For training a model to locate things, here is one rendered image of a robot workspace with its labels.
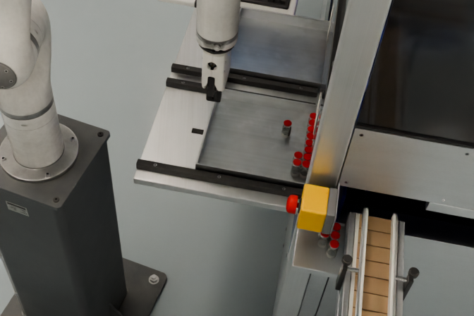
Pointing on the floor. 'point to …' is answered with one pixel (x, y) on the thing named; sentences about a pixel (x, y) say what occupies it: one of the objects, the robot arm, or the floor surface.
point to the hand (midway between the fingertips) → (214, 92)
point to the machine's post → (344, 95)
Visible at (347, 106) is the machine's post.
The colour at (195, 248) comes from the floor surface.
